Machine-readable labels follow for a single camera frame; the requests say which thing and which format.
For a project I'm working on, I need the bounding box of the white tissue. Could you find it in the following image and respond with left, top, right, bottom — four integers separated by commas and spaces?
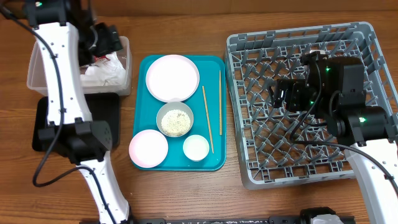
80, 52, 126, 86

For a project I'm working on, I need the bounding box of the grey bowl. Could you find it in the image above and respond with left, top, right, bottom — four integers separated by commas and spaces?
156, 102, 193, 138

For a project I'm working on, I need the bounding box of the white rice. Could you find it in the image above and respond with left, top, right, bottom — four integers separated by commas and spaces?
161, 110, 191, 137

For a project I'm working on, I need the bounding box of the white cup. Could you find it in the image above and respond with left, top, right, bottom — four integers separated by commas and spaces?
183, 134, 210, 162

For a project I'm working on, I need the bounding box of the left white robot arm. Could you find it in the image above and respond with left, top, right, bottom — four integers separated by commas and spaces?
1, 0, 132, 223

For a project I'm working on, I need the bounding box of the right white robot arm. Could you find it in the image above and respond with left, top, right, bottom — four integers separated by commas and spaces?
268, 51, 397, 223

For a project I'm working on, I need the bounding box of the clear plastic waste bin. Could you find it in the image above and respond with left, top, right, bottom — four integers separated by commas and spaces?
27, 36, 132, 96

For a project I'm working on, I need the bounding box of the grey dish rack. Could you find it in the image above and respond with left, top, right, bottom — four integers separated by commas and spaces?
225, 22, 397, 190

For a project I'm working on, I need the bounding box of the black tray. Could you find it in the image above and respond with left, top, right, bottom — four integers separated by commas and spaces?
32, 93, 121, 152

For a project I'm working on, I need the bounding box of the right wooden chopstick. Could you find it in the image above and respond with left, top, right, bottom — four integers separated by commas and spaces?
218, 70, 223, 136

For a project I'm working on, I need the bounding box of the wooden chopstick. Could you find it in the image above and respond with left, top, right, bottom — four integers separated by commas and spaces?
201, 86, 214, 154
218, 70, 223, 136

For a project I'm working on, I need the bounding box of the large white plate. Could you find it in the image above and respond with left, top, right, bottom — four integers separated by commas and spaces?
146, 55, 200, 103

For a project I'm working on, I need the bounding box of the left wooden chopstick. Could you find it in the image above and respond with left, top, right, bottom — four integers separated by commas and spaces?
201, 86, 214, 154

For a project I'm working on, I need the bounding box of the teal serving tray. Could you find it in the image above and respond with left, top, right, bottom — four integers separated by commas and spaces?
129, 55, 226, 171

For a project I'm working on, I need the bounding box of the small pink plate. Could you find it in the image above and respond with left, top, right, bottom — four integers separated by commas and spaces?
129, 129, 169, 169

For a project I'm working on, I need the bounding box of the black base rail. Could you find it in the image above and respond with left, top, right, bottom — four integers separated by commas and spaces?
115, 207, 356, 224

